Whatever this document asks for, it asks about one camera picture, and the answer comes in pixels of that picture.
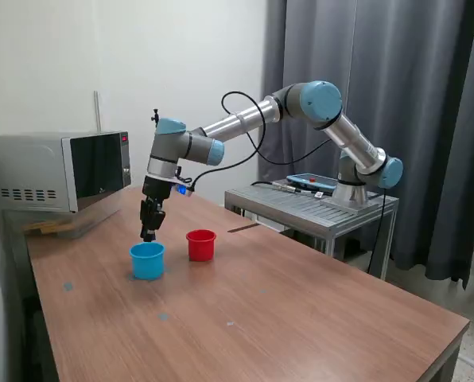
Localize blue plastic cup bin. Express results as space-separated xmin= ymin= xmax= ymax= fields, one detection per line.
xmin=128 ymin=240 xmax=167 ymax=281

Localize robot teach pendant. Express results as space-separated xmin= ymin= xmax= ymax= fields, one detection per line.
xmin=286 ymin=172 xmax=338 ymax=192

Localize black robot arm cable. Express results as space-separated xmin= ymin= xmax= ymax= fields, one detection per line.
xmin=188 ymin=91 xmax=344 ymax=193

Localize silver microwave oven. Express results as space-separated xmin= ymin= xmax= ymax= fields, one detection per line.
xmin=0 ymin=130 xmax=133 ymax=215

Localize black cable with metal connector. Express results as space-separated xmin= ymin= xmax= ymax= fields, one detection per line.
xmin=251 ymin=179 xmax=322 ymax=197

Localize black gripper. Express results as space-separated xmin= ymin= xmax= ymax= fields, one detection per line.
xmin=139 ymin=177 xmax=173 ymax=243

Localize aluminium robot stand table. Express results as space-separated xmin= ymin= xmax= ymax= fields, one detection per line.
xmin=223 ymin=181 xmax=401 ymax=280

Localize red plastic cup bin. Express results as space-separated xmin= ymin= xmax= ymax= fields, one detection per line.
xmin=185 ymin=229 xmax=218 ymax=263

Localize dark grey curtain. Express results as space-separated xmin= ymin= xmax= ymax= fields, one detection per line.
xmin=258 ymin=0 xmax=474 ymax=290

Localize thin grey strip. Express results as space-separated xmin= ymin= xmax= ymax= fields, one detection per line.
xmin=226 ymin=223 xmax=259 ymax=235

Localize wooden pieces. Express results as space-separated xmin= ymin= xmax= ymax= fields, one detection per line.
xmin=21 ymin=220 xmax=73 ymax=236

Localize white vertical pole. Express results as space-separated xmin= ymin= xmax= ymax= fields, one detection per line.
xmin=93 ymin=90 xmax=103 ymax=134

